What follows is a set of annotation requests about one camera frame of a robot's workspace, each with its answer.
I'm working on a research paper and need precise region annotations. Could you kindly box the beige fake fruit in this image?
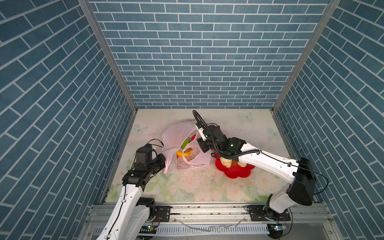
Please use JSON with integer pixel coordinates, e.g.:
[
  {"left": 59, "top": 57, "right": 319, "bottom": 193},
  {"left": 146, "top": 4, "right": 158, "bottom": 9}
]
[{"left": 220, "top": 158, "right": 232, "bottom": 168}]

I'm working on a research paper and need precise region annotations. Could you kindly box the yellow fake banana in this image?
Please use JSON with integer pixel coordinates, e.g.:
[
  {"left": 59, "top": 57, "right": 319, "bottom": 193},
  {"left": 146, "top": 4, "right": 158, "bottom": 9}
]
[{"left": 176, "top": 149, "right": 193, "bottom": 158}]

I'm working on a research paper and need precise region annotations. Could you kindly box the pink plastic bag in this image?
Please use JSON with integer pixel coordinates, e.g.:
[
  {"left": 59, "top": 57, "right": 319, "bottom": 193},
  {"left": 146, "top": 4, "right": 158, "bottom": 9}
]
[{"left": 162, "top": 121, "right": 211, "bottom": 174}]

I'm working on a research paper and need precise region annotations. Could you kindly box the pale yellow fake pear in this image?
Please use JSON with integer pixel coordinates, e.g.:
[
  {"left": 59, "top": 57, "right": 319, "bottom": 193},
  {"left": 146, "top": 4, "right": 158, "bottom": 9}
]
[{"left": 238, "top": 162, "right": 247, "bottom": 168}]

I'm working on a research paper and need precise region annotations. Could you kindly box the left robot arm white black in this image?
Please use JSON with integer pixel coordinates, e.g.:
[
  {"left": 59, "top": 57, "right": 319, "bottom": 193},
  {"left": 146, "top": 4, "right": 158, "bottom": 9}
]
[{"left": 98, "top": 143, "right": 166, "bottom": 240}]

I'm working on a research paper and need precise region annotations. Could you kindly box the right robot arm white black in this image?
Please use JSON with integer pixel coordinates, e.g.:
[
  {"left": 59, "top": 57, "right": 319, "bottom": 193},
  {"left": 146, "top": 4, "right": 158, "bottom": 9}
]
[{"left": 196, "top": 123, "right": 316, "bottom": 216}]

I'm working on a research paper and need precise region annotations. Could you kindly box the green red fake fruit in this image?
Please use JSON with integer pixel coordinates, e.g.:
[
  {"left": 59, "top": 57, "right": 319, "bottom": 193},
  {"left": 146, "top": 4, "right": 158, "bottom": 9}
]
[{"left": 181, "top": 135, "right": 196, "bottom": 150}]

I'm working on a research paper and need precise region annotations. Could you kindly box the red flower-shaped plate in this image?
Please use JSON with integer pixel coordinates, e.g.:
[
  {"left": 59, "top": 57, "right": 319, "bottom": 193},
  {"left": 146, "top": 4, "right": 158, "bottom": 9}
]
[{"left": 213, "top": 153, "right": 255, "bottom": 179}]

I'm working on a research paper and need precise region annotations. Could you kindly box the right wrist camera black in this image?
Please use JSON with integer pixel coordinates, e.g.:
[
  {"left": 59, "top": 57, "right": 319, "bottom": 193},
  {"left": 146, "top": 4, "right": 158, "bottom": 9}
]
[{"left": 198, "top": 125, "right": 224, "bottom": 142}]

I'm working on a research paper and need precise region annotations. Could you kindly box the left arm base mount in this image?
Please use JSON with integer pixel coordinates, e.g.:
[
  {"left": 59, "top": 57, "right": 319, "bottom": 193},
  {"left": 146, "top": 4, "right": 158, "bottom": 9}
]
[{"left": 146, "top": 206, "right": 171, "bottom": 223}]

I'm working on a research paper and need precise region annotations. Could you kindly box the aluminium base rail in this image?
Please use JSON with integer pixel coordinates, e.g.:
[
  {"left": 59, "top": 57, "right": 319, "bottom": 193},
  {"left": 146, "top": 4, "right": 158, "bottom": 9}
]
[{"left": 80, "top": 203, "right": 341, "bottom": 240}]

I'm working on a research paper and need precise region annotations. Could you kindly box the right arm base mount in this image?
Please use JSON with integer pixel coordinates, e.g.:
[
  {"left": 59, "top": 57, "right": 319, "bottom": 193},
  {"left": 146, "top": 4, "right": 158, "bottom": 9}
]
[{"left": 245, "top": 205, "right": 292, "bottom": 222}]

